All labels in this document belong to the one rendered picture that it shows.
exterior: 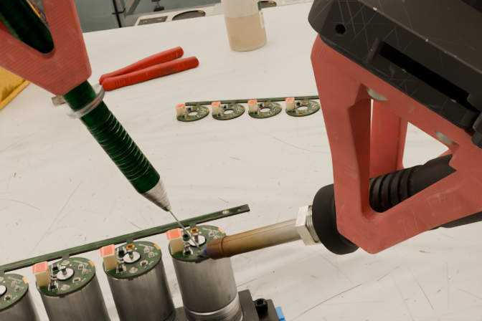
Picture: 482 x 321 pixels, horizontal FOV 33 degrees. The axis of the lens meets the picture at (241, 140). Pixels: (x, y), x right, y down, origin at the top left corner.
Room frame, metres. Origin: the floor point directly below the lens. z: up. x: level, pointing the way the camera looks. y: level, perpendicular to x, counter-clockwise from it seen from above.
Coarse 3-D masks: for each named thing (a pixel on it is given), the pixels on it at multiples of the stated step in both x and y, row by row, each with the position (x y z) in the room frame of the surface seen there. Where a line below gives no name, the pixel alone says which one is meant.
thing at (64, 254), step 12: (204, 216) 0.30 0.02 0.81; (216, 216) 0.30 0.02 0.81; (228, 216) 0.30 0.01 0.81; (156, 228) 0.30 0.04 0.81; (168, 228) 0.30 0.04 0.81; (180, 228) 0.30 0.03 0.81; (108, 240) 0.30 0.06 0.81; (120, 240) 0.30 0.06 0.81; (132, 240) 0.30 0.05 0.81; (60, 252) 0.30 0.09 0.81; (72, 252) 0.30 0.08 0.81; (84, 252) 0.29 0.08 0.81; (12, 264) 0.29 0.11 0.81; (24, 264) 0.29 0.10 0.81
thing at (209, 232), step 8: (184, 232) 0.29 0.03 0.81; (200, 232) 0.29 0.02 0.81; (208, 232) 0.29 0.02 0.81; (216, 232) 0.29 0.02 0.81; (224, 232) 0.29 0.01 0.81; (184, 240) 0.29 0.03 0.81; (208, 240) 0.28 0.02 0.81; (168, 248) 0.28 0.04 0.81; (184, 248) 0.28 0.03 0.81; (192, 248) 0.28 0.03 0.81; (200, 248) 0.28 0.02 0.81; (176, 256) 0.28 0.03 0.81; (184, 256) 0.28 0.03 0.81; (192, 256) 0.28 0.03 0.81; (200, 256) 0.27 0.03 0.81
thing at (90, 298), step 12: (60, 276) 0.28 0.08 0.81; (72, 276) 0.28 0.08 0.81; (96, 276) 0.28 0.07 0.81; (84, 288) 0.27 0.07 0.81; (96, 288) 0.28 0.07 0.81; (48, 300) 0.27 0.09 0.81; (60, 300) 0.27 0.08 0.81; (72, 300) 0.27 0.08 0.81; (84, 300) 0.27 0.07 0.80; (96, 300) 0.27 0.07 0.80; (48, 312) 0.27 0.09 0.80; (60, 312) 0.27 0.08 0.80; (72, 312) 0.27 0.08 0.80; (84, 312) 0.27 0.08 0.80; (96, 312) 0.27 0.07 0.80
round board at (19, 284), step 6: (0, 276) 0.29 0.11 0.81; (6, 276) 0.29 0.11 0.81; (12, 276) 0.29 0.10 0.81; (18, 276) 0.28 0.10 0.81; (0, 282) 0.28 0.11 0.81; (6, 282) 0.28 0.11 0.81; (12, 282) 0.28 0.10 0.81; (18, 282) 0.28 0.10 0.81; (24, 282) 0.28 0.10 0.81; (6, 288) 0.28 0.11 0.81; (12, 288) 0.28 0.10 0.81; (18, 288) 0.27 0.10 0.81; (24, 288) 0.28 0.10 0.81; (6, 294) 0.27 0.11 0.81; (12, 294) 0.27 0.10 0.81; (18, 294) 0.27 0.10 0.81; (24, 294) 0.27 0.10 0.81; (0, 300) 0.27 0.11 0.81; (6, 300) 0.27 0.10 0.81; (12, 300) 0.27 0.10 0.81; (18, 300) 0.27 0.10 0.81; (0, 306) 0.27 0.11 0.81; (6, 306) 0.27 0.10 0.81; (12, 306) 0.27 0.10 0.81
